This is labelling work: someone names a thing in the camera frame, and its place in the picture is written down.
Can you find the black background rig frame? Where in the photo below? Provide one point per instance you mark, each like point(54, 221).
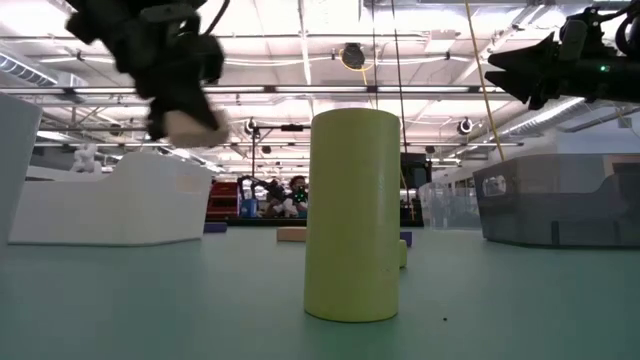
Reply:
point(292, 128)

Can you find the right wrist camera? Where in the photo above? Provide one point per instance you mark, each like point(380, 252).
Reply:
point(573, 40)

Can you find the long pink block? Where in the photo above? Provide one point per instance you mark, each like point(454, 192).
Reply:
point(291, 234)

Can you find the blue barrel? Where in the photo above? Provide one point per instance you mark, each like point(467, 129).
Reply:
point(249, 208)

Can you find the long ceiling light strip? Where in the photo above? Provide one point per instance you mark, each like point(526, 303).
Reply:
point(320, 89)

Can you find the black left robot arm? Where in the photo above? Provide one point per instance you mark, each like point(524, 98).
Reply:
point(100, 20)

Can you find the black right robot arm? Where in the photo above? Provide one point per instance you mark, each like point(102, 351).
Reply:
point(631, 80)

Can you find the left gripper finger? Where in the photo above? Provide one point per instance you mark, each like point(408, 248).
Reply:
point(192, 102)
point(156, 120)

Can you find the red tool cabinet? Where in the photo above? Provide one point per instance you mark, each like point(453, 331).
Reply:
point(223, 200)

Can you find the purple block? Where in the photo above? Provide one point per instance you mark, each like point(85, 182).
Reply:
point(215, 227)
point(407, 238)

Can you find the white plastic bin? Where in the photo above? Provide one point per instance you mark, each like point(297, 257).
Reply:
point(125, 210)

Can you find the dark grey translucent bin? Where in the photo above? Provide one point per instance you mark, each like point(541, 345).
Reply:
point(550, 200)

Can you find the clear plastic bin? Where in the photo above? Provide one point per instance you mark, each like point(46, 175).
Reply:
point(450, 207)
point(15, 160)

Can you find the person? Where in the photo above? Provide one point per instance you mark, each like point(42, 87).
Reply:
point(298, 192)

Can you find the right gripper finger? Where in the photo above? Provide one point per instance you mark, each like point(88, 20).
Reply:
point(525, 85)
point(530, 55)

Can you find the yellow cube block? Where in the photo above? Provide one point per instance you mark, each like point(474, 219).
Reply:
point(403, 254)

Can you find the black background robot arm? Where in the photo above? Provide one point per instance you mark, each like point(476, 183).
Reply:
point(265, 187)

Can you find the yellow-green cylinder block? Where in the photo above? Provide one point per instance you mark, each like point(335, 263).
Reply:
point(352, 215)

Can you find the pink rectangular block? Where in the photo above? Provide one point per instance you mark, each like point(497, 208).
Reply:
point(195, 132)

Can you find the ribbed silver ventilation duct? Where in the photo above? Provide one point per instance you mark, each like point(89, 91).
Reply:
point(25, 70)

